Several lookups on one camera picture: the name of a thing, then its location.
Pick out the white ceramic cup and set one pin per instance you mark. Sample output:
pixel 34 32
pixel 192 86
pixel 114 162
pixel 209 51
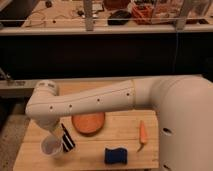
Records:
pixel 52 146

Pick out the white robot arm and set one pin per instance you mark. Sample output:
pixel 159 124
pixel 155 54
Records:
pixel 183 103

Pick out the orange ceramic bowl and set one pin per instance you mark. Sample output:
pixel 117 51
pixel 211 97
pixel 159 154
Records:
pixel 88 123

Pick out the orange carrot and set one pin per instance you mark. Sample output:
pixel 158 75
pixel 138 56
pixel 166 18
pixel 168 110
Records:
pixel 142 135

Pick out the black white striped cloth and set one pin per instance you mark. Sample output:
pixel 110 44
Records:
pixel 68 143

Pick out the black bag on bench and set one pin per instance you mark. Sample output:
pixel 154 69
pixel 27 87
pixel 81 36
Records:
pixel 119 17

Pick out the blue sponge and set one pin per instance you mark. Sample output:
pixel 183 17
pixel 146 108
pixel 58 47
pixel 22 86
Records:
pixel 115 156

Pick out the orange crate on bench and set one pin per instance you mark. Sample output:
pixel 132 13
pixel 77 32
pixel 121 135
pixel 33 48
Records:
pixel 142 14

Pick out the grey metal post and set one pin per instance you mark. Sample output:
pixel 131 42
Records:
pixel 87 4

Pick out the metal clamp on rail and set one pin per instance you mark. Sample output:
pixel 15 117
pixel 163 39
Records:
pixel 9 80

